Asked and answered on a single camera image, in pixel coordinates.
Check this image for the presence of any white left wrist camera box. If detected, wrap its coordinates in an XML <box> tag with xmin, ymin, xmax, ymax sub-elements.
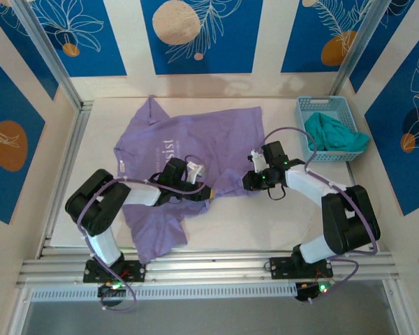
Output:
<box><xmin>186</xmin><ymin>161</ymin><xmax>207</xmax><ymax>183</ymax></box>

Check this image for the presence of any teal t-shirt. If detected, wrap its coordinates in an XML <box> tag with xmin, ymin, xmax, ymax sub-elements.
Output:
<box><xmin>303</xmin><ymin>111</ymin><xmax>372</xmax><ymax>154</ymax></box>

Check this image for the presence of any light blue plastic basket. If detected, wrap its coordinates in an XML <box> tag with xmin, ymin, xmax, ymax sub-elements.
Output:
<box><xmin>295</xmin><ymin>96</ymin><xmax>366</xmax><ymax>163</ymax></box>

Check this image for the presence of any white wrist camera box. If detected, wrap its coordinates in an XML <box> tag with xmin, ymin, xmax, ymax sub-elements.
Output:
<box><xmin>249</xmin><ymin>149</ymin><xmax>266</xmax><ymax>172</ymax></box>
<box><xmin>186</xmin><ymin>161</ymin><xmax>207</xmax><ymax>183</ymax></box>

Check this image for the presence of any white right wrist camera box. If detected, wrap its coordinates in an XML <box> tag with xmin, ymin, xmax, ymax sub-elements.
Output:
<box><xmin>249</xmin><ymin>149</ymin><xmax>266</xmax><ymax>172</ymax></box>

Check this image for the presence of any black controller board green light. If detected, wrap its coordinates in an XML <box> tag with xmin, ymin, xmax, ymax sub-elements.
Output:
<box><xmin>96</xmin><ymin>282</ymin><xmax>128</xmax><ymax>298</ymax></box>
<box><xmin>295</xmin><ymin>281</ymin><xmax>336</xmax><ymax>304</ymax></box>

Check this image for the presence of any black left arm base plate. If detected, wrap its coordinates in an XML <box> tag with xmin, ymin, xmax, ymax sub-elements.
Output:
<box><xmin>82</xmin><ymin>258</ymin><xmax>148</xmax><ymax>283</ymax></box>

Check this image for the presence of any purple t-shirt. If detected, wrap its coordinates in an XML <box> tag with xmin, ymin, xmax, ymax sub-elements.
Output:
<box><xmin>113</xmin><ymin>94</ymin><xmax>266</xmax><ymax>265</ymax></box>

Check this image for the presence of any aluminium mounting rail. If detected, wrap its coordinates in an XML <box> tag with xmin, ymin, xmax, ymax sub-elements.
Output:
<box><xmin>15</xmin><ymin>249</ymin><xmax>402</xmax><ymax>289</ymax></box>

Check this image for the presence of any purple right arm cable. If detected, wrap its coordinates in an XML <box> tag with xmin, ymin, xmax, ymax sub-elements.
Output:
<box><xmin>264</xmin><ymin>127</ymin><xmax>378</xmax><ymax>305</ymax></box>

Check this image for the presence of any white slotted cable duct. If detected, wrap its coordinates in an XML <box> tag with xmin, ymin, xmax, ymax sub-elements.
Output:
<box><xmin>29</xmin><ymin>281</ymin><xmax>297</xmax><ymax>302</ymax></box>

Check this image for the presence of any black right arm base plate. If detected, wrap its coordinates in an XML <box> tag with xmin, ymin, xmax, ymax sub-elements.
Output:
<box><xmin>268</xmin><ymin>256</ymin><xmax>335</xmax><ymax>280</ymax></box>

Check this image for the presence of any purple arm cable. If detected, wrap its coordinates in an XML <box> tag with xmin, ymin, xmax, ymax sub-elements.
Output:
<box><xmin>264</xmin><ymin>127</ymin><xmax>378</xmax><ymax>305</ymax></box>
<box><xmin>75</xmin><ymin>176</ymin><xmax>210</xmax><ymax>313</ymax></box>

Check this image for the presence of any aluminium frame post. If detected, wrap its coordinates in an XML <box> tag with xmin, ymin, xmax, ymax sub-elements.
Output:
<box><xmin>328</xmin><ymin>0</ymin><xmax>395</xmax><ymax>102</ymax></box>
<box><xmin>12</xmin><ymin>0</ymin><xmax>84</xmax><ymax>109</ymax></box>

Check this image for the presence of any aluminium side rail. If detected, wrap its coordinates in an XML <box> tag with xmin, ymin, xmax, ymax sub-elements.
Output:
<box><xmin>37</xmin><ymin>100</ymin><xmax>94</xmax><ymax>259</ymax></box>

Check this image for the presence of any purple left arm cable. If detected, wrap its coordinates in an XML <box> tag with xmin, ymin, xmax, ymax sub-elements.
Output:
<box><xmin>75</xmin><ymin>176</ymin><xmax>210</xmax><ymax>313</ymax></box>

